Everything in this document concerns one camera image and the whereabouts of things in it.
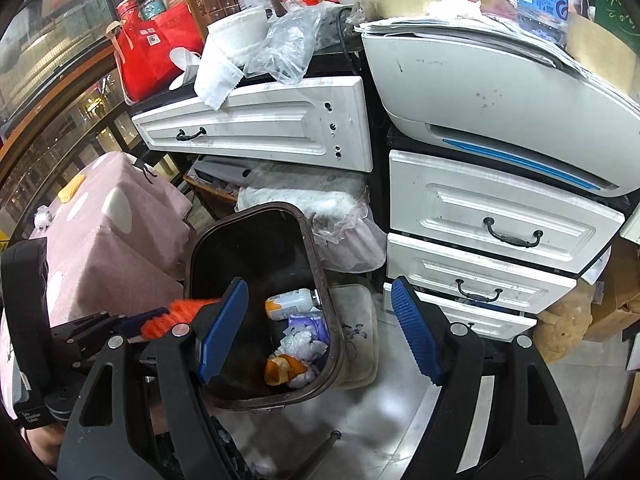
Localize orange bristly object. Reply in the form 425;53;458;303
140;299;221;341

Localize yellowish plastic bag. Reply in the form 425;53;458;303
532;280;596;366

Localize white paper bowl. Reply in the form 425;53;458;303
206;7;271;66

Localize white side cabinet drawer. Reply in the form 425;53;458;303
619;205;640;246

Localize crushed white paper cup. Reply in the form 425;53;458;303
194;40;243;111

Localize pink dotted tablecloth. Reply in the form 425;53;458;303
0;151;193;406

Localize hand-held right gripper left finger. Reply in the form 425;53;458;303
56;278;250;480

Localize long white drawer front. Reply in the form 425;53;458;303
131;76;375;173

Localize white lace cloth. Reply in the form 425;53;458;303
236;172;388;273

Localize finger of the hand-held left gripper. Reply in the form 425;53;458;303
102;306;172;346

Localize red bag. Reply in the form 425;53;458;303
114;0;206;106

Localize dark brown trash bin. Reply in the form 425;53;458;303
182;201;346;411

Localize yellow wrapper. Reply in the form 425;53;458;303
57;176;86;204

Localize tall white cabinet drawer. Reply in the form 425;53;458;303
389;149;626;273

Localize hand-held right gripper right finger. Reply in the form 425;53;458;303
390;275;586;480

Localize white tissue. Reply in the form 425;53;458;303
425;0;483;23

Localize clear plastic bag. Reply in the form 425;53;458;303
242;2;351;86

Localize beige printed mat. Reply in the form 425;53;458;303
327;284;380;390

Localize person's left forearm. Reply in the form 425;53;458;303
22;422;66;468

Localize orange peel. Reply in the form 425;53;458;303
264;354;308;387

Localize grey plastic device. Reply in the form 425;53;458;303
192;157;261;188

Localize white printer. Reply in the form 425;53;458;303
360;30;640;198

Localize crumpled white paper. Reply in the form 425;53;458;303
287;364;317;389
280;327;326;361

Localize purple plastic wrapper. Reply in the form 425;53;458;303
287;312;331;356

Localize brown cardboard box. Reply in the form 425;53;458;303
582;240;640;343

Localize metal stool leg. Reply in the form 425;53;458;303
292;430;343;480

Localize white plastic bottle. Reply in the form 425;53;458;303
264;287;321;321

